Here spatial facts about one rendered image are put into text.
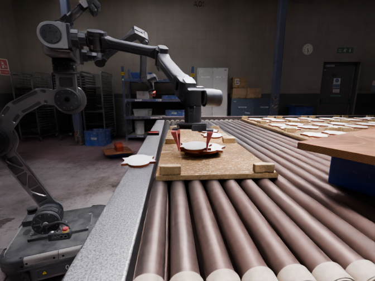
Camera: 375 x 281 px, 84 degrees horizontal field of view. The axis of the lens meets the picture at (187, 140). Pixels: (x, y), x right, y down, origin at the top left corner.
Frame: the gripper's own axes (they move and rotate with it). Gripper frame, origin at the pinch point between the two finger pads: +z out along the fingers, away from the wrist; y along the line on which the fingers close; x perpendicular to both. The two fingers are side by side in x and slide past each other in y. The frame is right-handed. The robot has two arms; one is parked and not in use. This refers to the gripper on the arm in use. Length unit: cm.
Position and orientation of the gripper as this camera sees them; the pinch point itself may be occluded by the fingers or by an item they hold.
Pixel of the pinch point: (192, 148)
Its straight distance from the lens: 73.2
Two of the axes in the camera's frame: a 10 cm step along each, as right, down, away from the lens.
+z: 0.0, 9.8, 1.8
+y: -9.9, -0.2, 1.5
